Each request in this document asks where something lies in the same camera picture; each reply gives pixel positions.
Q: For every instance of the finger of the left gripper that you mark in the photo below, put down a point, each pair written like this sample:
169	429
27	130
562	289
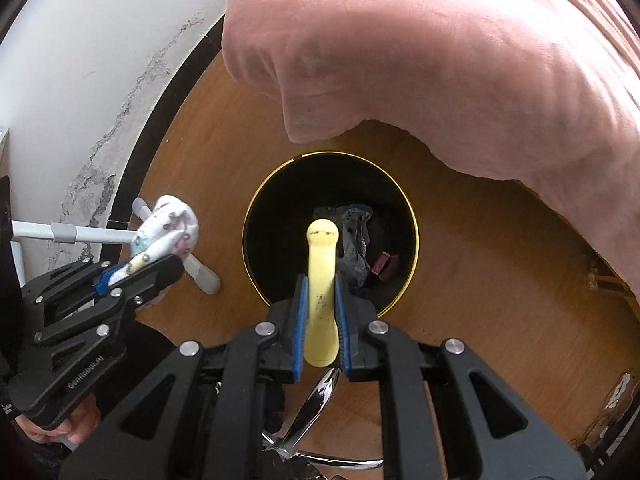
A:
108	278

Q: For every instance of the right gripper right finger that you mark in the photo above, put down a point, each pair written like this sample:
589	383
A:
445	413

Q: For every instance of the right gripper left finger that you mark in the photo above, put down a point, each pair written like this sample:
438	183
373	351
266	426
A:
202	416

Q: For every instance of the white patterned sock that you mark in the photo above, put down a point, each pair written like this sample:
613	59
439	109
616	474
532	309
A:
171	229

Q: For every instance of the yellow banana peel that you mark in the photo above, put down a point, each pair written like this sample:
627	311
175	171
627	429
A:
322	343

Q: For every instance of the black round trash bin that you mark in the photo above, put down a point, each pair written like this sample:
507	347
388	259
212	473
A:
341	204

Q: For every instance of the trash inside bin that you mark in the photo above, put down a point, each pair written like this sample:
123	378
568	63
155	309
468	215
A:
366	259

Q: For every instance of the left hand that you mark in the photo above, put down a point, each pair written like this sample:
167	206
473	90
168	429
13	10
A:
76	428

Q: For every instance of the chrome chair base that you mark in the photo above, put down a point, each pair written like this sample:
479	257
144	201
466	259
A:
287	447

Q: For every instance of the pink bed blanket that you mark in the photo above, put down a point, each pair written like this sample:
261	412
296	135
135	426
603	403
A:
545	92

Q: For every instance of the white desk leg frame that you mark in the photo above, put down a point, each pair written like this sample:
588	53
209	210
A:
206	279

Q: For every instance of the wooden bed frame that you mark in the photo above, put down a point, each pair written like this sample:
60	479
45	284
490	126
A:
602	278

